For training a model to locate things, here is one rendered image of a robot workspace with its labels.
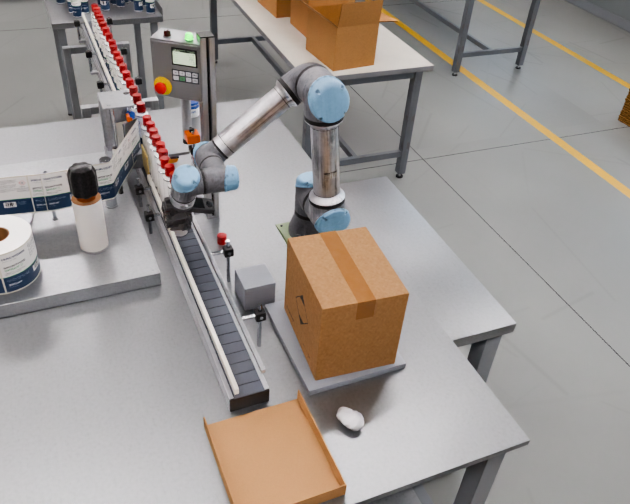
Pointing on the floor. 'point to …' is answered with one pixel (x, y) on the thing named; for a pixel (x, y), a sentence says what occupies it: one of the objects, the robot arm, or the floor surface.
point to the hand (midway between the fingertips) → (184, 226)
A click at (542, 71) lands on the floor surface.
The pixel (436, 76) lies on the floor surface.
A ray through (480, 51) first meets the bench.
